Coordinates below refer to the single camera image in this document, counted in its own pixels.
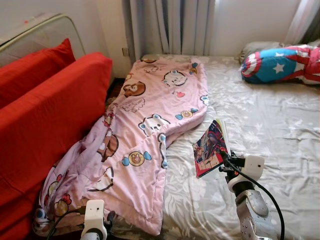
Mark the anime comic book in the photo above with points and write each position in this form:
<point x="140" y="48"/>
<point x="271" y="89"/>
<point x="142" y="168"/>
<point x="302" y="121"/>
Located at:
<point x="210" y="150"/>

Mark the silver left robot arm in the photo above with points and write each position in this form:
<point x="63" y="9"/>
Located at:
<point x="94" y="236"/>

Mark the bed with grey floral sheet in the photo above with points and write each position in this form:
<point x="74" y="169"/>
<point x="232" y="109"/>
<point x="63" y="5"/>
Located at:
<point x="270" y="120"/>

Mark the pink cartoon blanket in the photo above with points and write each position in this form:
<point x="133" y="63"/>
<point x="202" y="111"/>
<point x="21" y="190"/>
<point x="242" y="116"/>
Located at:
<point x="145" y="140"/>

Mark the star and stripes pillow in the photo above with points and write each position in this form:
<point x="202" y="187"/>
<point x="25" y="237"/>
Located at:
<point x="275" y="65"/>

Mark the thick red sofa cushion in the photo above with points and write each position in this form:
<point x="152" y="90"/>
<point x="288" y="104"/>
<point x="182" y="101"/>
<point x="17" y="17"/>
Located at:
<point x="50" y="120"/>

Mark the grey floral pillow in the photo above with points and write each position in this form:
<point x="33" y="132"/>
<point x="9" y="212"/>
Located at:
<point x="257" y="47"/>

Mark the grey striped curtain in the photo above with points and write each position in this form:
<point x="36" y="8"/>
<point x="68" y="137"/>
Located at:
<point x="305" y="20"/>
<point x="170" y="27"/>

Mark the thin red cushion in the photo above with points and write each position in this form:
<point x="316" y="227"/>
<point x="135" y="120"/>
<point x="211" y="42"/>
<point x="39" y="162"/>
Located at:
<point x="35" y="70"/>

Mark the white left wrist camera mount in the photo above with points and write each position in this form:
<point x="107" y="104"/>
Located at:
<point x="94" y="215"/>

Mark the wall outlet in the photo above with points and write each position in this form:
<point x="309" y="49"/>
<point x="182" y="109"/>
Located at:
<point x="125" y="51"/>

